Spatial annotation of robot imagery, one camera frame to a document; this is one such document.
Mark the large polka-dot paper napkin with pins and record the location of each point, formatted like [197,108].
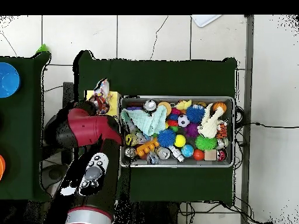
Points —
[101,100]

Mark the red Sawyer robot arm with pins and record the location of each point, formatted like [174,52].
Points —
[93,130]

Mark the wooden box with three holes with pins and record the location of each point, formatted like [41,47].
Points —
[115,102]

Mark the silver mesh bin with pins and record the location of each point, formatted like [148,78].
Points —
[210,164]

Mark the mint green cloth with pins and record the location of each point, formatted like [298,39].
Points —
[149,121]

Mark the silver drink can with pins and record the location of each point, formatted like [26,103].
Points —
[149,105]

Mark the small soccer ball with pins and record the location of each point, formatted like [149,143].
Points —
[183,120]

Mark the yellow tennis ball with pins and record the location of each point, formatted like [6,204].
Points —
[180,141]

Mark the silver toy robot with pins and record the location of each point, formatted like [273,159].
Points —
[176,154]

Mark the blue globe ball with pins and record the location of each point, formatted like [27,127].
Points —
[187,151]

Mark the blue spiky ball with eyes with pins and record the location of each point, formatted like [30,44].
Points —
[195,113]

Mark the dark green table cloth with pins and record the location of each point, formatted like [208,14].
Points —
[163,77]
[23,121]

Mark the orange rubber ball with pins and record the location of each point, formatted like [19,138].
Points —
[198,155]

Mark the cream knitted cloth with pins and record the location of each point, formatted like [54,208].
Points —
[210,126]

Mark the white board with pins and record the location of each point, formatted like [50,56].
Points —
[205,19]

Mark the small green object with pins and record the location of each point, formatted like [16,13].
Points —
[42,49]

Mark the blue plastic bowl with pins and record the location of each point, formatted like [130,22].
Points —
[8,80]

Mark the orange plastic bowl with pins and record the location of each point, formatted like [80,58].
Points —
[1,166]

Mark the grey metal post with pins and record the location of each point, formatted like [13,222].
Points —
[248,58]

